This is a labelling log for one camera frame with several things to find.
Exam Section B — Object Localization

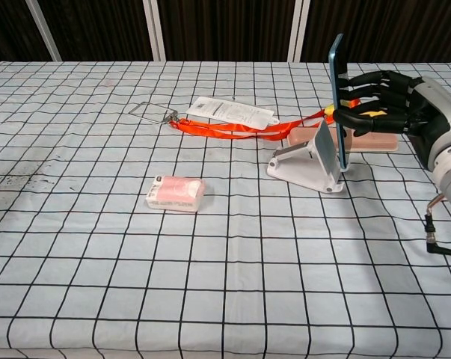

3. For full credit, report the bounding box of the white folding phone stand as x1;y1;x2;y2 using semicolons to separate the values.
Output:
266;119;346;194

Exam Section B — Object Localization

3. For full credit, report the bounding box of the pink pencil case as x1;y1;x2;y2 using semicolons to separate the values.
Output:
286;126;399;153

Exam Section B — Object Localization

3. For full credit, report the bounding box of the white printed package bag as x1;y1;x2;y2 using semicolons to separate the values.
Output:
185;96;280;131

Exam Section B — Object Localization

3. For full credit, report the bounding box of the clear badge holder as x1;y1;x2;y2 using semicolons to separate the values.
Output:
129;101;181;126

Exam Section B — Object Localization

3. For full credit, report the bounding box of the white partition post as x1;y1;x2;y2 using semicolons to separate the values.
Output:
286;0;311;63
25;0;63;63
141;0;167;63

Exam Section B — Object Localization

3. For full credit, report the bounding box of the yellow banana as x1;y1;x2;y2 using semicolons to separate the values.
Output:
324;97;387;117

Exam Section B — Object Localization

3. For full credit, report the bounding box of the pink tissue pack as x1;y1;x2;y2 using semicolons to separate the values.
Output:
146;175;206;214

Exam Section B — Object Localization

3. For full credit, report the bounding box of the white black checked tablecloth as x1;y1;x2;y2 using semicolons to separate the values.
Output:
0;61;451;359

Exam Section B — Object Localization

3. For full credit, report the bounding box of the orange lanyard strap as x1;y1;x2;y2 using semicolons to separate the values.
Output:
168;97;363;142

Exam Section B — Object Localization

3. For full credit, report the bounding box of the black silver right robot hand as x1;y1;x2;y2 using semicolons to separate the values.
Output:
332;70;451;173

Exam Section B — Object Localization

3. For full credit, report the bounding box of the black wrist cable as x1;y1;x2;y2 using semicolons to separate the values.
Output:
423;192;451;257

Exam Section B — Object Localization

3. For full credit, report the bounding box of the black smartphone with blue back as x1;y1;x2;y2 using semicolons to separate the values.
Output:
328;33;352;172

